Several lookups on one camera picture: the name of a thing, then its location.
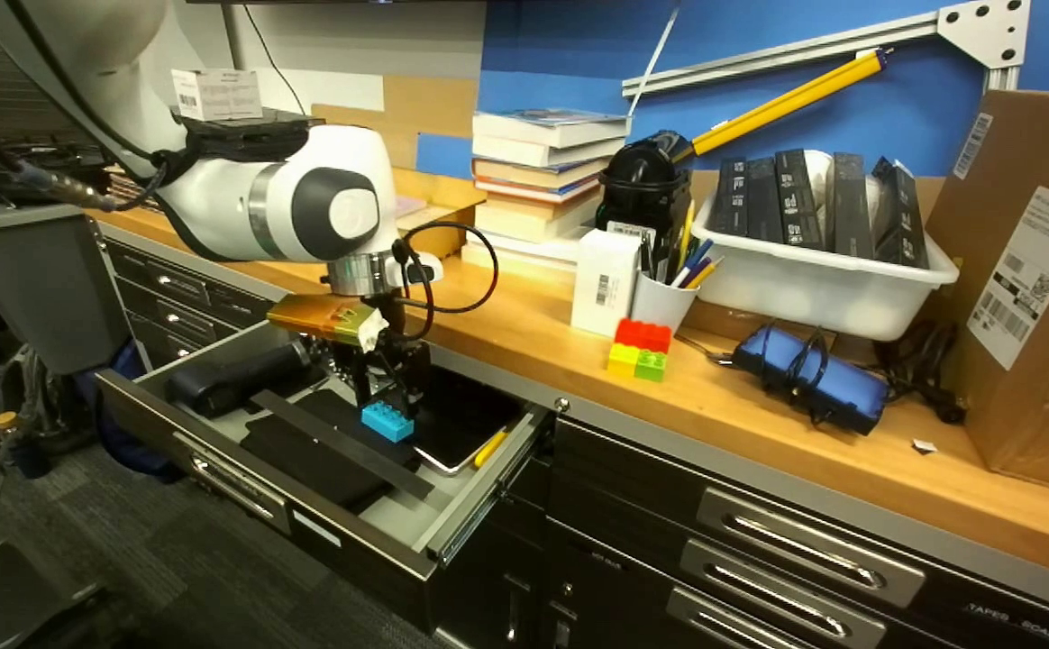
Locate aluminium rail bracket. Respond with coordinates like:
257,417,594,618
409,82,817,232
621,0,1035,97

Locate white paper cup with pens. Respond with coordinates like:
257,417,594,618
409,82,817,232
630,247,718,332

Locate yellow rod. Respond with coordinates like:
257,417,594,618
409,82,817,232
692,50,881,154

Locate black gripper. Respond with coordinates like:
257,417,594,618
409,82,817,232
331,254,432,414

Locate black tape dispenser device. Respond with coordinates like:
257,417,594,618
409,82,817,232
594,130,694,270

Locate gold wrist camera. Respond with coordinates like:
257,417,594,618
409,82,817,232
265,297,385,354

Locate white plastic tub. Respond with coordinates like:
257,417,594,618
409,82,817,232
688,225,957,342

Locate brown cardboard box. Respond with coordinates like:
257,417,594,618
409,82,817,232
927,89,1049,484

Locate tablet in drawer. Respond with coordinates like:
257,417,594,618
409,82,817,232
409,367,521,472

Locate blue toy block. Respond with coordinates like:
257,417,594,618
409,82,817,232
360,399,415,443

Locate open grey drawer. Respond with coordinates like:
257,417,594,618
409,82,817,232
98,324,543,588

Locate yellow pencil in drawer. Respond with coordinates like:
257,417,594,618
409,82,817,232
470,429,508,470

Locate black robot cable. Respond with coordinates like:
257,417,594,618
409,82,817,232
390,217,504,342

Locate black boxes in tub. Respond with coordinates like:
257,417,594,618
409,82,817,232
704,148,928,267

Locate yellow green toy block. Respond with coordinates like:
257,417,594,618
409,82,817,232
604,342,665,383

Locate black cabinet with drawers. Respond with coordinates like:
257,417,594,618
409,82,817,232
103,225,1049,649

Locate black flat case in drawer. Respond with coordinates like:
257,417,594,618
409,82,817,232
241,393,418,514

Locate small white box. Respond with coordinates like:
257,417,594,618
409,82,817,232
568,232,642,337

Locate black pouch in drawer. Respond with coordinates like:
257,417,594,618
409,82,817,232
165,342,303,414

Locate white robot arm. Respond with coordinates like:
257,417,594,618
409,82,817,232
0,0,409,357

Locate red toy block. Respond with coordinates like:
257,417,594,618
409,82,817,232
612,316,674,354

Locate stack of books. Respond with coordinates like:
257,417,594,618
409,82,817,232
470,110,628,247

